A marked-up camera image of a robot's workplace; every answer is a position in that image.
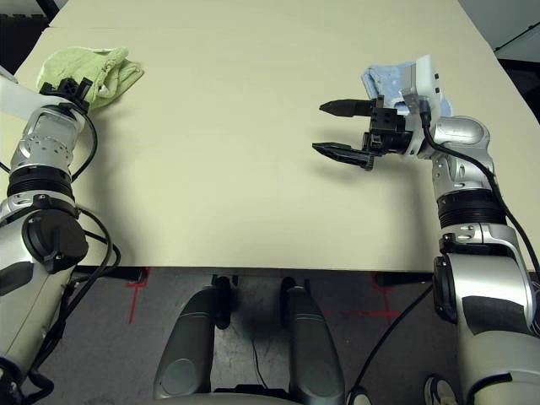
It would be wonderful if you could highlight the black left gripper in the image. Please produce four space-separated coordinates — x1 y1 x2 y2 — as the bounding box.
39 78 95 115

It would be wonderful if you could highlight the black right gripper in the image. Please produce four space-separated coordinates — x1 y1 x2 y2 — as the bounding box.
311 95 415 173

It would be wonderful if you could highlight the green towel white trim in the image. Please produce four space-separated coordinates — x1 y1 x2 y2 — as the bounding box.
36 45 146 113

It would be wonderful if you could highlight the folded blue towel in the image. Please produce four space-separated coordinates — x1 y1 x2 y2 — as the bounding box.
360 60 455 118

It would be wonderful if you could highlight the black framed side table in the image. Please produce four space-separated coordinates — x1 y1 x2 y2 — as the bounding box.
35 0 58 24

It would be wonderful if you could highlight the black table foot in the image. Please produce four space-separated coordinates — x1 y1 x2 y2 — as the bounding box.
376 272 435 287
71 266 144 284

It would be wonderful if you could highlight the red floor tape mark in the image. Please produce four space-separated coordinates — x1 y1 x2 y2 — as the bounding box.
125 267 149 325
340 273 401 325

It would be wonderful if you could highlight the black tripod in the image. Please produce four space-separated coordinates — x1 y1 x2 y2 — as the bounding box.
493 24 540 54

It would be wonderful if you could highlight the grey robot left leg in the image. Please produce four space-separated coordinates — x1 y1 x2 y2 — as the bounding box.
152 274 232 402

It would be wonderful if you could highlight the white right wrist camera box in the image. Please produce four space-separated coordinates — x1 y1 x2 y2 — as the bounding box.
398 54 443 160

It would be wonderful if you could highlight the thin black floor cable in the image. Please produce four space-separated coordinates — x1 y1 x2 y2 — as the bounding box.
251 335 269 387

